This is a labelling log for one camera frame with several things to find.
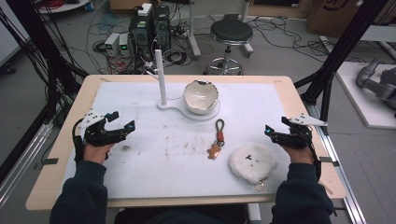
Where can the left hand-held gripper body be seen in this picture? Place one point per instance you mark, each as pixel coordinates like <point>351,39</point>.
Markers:
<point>99,135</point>

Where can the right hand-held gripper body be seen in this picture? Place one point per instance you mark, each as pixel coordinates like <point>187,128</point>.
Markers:
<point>295,137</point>

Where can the person's left hand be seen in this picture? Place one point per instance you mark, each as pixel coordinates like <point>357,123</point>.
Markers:
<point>96,153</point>

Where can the person's right hand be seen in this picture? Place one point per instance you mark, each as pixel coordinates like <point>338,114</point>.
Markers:
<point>299,154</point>

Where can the white fluffy pouch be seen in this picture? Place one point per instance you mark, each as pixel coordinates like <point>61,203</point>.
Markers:
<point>252,163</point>

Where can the black tape strip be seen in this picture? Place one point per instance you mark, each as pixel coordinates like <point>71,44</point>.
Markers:
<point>328,160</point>
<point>49,161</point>

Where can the white table mat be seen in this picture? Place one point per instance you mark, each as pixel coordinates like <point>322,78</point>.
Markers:
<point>155,174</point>

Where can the white stand with pole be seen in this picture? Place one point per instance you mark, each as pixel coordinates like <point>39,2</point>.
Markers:
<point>161,77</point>

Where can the white floor board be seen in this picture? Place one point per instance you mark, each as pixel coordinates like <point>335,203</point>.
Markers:
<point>355,105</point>

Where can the grey power supply unit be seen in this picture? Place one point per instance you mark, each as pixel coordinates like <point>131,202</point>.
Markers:
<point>111,43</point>
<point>124,45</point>

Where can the white eggshell-shaped bowl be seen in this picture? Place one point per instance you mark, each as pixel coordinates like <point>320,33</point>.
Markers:
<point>199,98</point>

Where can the black computer tower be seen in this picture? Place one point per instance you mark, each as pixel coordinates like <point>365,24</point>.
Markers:
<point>140,37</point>
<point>162,26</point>

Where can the white table leg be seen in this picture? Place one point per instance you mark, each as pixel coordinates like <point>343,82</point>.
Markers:
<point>254,214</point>

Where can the person's lap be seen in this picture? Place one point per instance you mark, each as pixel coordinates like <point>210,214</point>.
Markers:
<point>177,216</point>

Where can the black round stool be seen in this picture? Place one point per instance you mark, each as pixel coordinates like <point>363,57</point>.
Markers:
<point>231,32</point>

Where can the white power adapter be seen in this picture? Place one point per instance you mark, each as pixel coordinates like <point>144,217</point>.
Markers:
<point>145,9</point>

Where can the cardboard box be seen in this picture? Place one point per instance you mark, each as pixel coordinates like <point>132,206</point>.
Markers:
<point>330,15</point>

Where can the aluminium rail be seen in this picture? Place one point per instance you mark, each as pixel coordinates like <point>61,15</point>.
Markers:
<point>21,165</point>
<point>339,174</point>

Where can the black frame post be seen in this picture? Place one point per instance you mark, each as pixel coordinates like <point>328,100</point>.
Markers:
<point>342,46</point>
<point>37,37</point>

